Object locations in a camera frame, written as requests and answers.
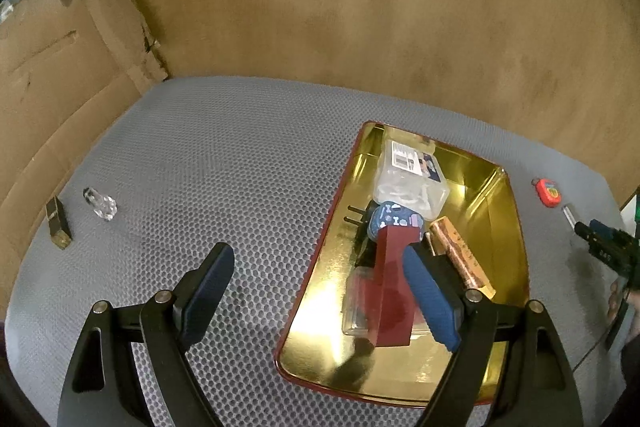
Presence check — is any black power adapter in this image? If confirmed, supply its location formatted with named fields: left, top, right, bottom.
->
left=345, top=202, right=383, bottom=270

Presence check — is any blue patterned keychain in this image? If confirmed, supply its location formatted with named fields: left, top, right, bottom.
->
left=366, top=202, right=427, bottom=242

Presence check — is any red tape measure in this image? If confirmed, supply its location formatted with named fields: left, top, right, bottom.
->
left=531, top=178, right=562, bottom=208

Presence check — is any small brass block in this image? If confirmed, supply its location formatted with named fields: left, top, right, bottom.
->
left=44, top=197, right=72, bottom=250

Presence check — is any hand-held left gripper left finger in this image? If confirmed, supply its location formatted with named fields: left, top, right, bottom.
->
left=56, top=242, right=236, bottom=427

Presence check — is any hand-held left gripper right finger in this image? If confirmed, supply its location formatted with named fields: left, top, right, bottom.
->
left=401, top=243, right=585, bottom=427

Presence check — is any black cable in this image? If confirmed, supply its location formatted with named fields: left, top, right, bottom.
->
left=574, top=302, right=623, bottom=372

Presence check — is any brown yellow candy bar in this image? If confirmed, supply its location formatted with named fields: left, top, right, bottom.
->
left=431, top=217, right=497, bottom=300

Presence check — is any brown cardboard panel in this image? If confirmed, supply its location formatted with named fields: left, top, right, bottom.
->
left=0, top=0, right=168, bottom=308

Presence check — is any person's right hand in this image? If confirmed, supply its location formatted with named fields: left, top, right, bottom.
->
left=605, top=279, right=622, bottom=322

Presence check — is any gold tin tray red rim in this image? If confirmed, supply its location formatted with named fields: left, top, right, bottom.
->
left=274, top=121, right=531, bottom=408

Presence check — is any clear plastic box with label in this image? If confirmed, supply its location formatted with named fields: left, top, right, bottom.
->
left=372, top=139, right=451, bottom=215

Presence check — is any small clear box red card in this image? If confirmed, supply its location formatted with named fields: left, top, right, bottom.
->
left=341, top=267, right=436, bottom=338

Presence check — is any large tan backdrop board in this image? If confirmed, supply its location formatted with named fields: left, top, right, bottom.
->
left=100, top=0, right=640, bottom=208

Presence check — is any grey mesh mat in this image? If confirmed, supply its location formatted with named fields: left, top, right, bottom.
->
left=5, top=76, right=631, bottom=427

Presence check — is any dark red rectangular box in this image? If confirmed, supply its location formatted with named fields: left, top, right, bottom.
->
left=369, top=224, right=426, bottom=348

